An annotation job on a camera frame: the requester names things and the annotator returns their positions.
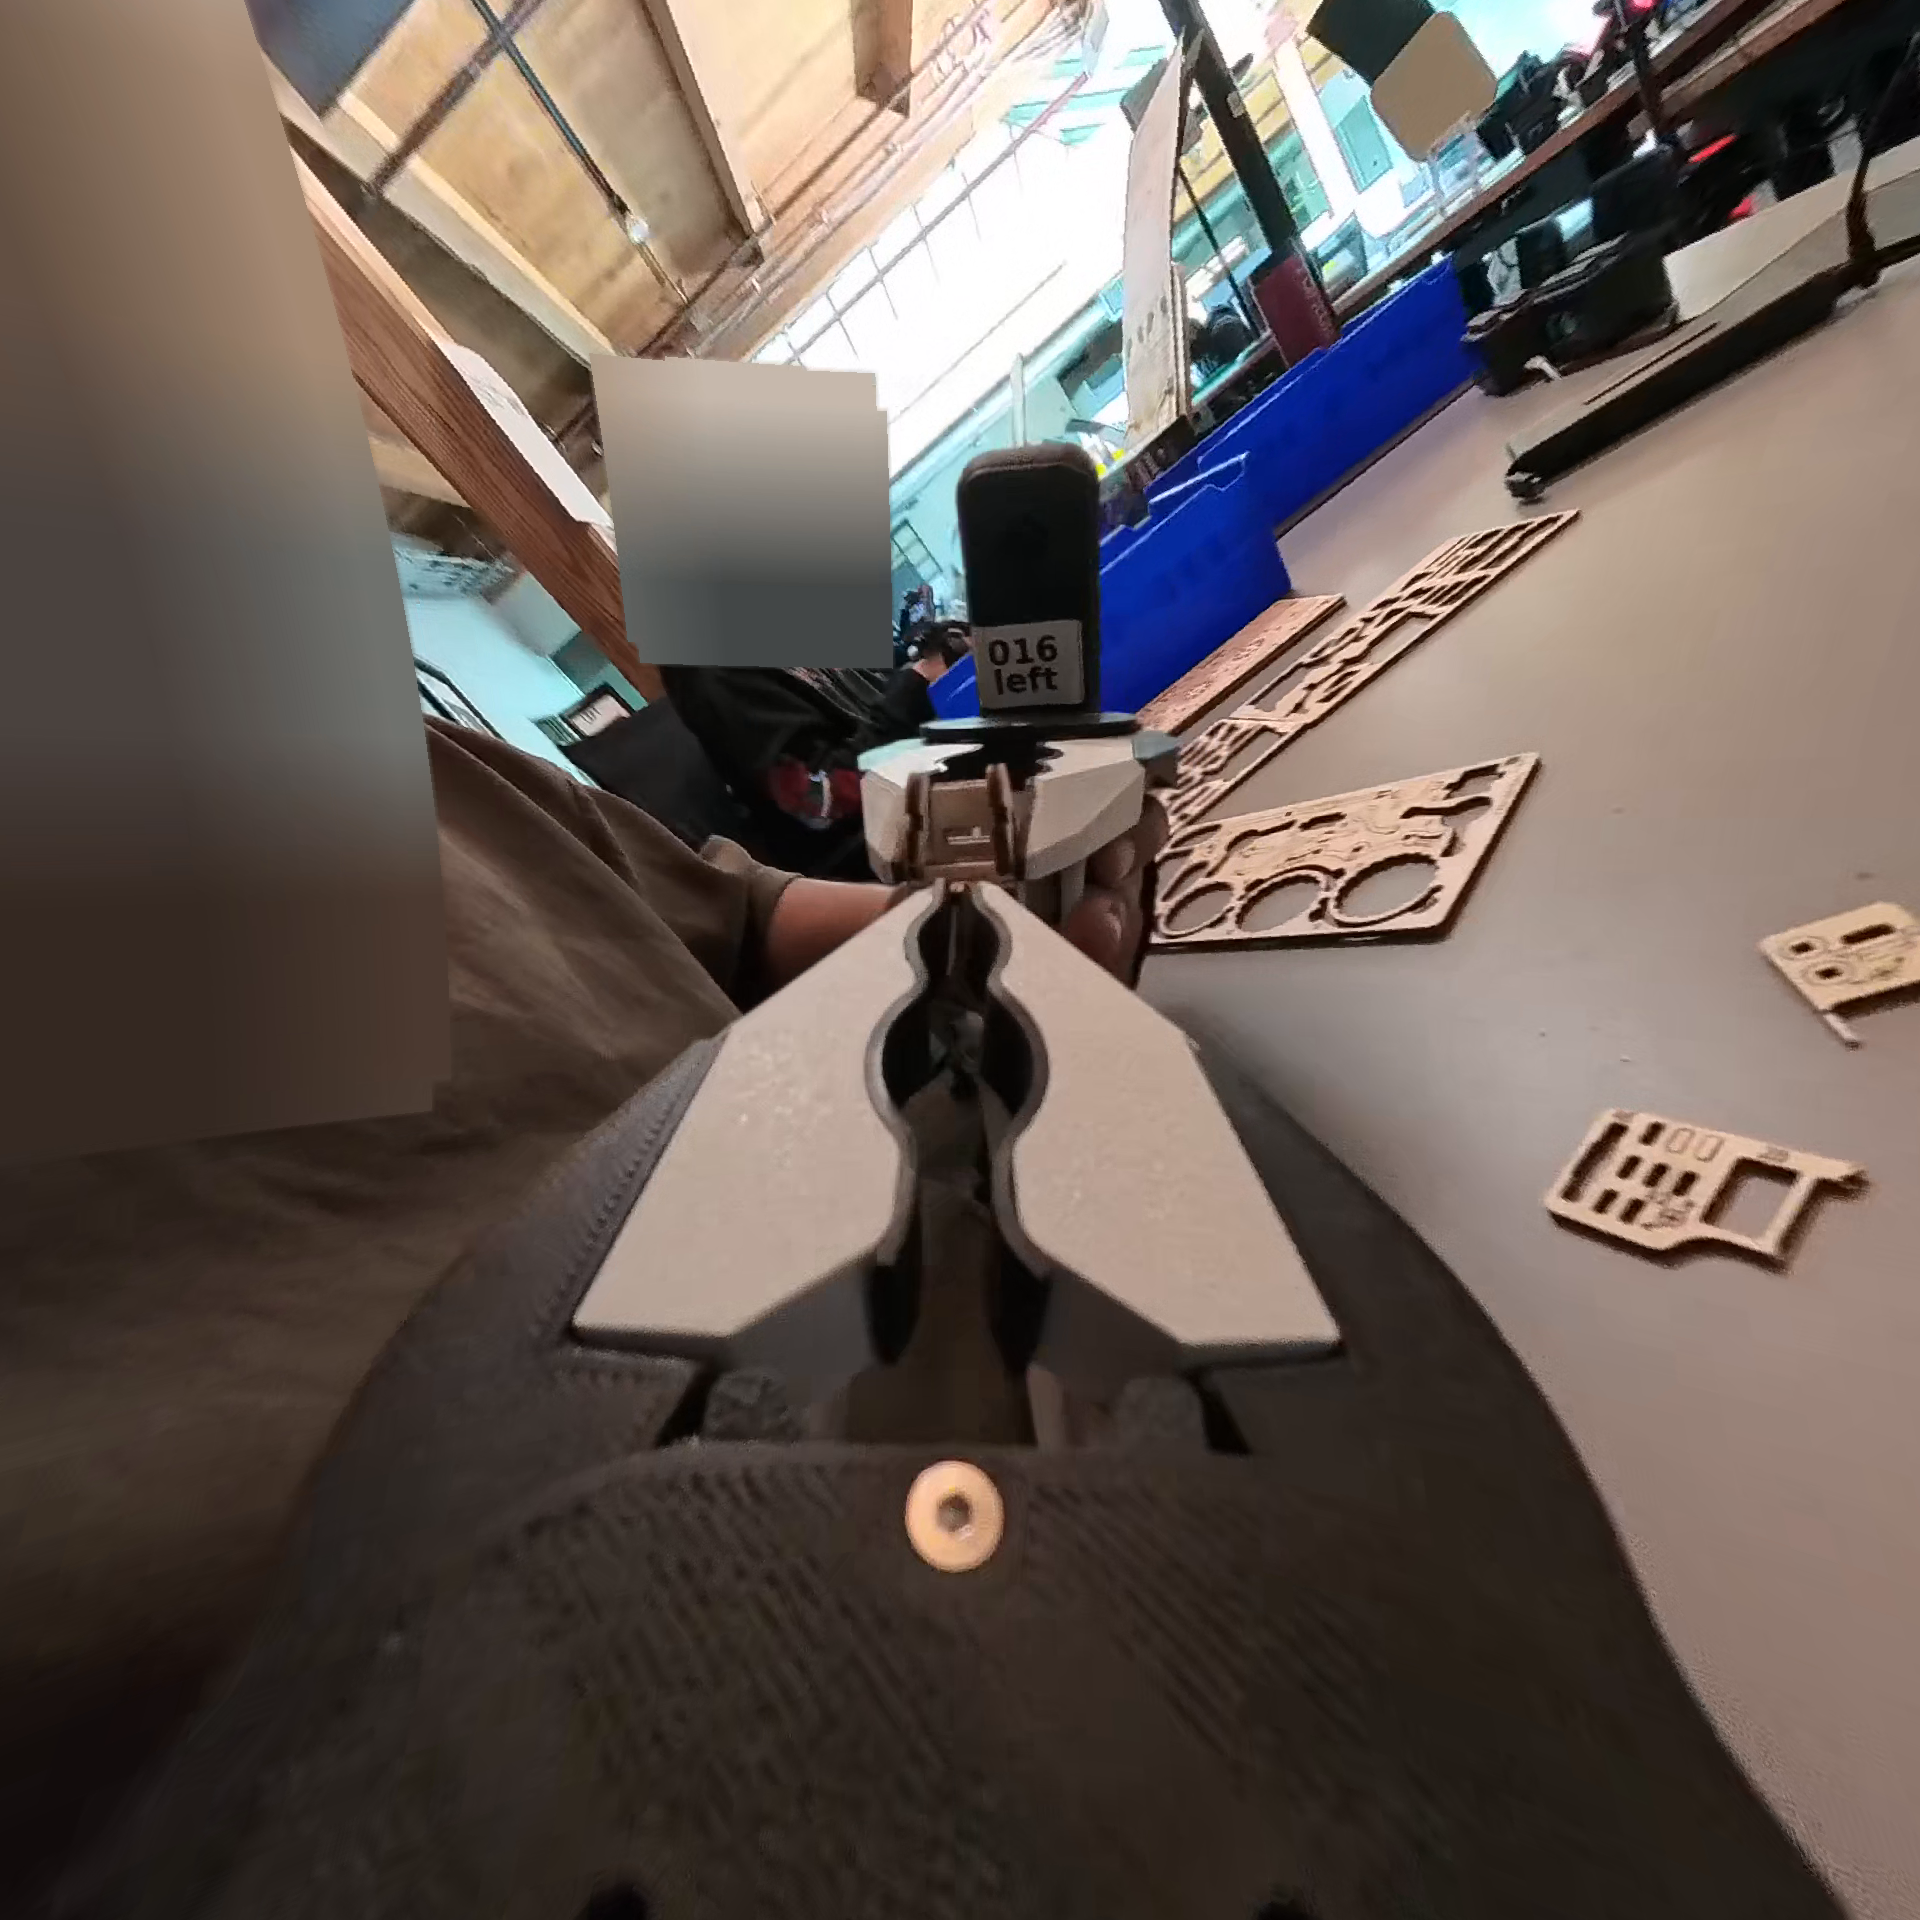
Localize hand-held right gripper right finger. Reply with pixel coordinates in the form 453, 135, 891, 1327
966, 885, 1344, 1419

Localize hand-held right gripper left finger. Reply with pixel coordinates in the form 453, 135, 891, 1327
568, 885, 963, 1431

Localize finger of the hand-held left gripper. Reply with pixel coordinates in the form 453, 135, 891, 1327
862, 765, 923, 890
1020, 757, 1152, 890

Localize small wooden box assembly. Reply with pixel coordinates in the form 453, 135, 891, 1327
895, 765, 1037, 890

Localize person's left forearm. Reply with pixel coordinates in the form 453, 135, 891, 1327
747, 873, 904, 1010

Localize person's left hand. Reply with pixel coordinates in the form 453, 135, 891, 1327
1065, 799, 1172, 988

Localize dark wooden puzzle sheet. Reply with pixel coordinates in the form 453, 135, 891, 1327
1140, 594, 1349, 738

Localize upright printed board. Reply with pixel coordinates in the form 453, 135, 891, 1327
1123, 53, 1206, 453

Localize wooden puzzle sheet gear holes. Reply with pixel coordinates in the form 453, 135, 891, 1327
1147, 750, 1545, 951

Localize small wooden fret slotted holes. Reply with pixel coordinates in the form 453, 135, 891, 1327
1545, 1106, 1872, 1270

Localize long wooden puzzle sheet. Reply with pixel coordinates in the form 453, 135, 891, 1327
1161, 509, 1582, 821

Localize black charging dock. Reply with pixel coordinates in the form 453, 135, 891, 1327
1462, 211, 1675, 396

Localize black flat bar device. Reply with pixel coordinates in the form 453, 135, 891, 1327
1503, 276, 1865, 502

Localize small wooden fret round holes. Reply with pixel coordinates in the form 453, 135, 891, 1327
1757, 901, 1920, 1050

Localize grey flat board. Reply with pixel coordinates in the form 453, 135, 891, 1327
1662, 170, 1920, 326

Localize black cable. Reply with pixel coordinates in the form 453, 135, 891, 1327
1840, 133, 1896, 305

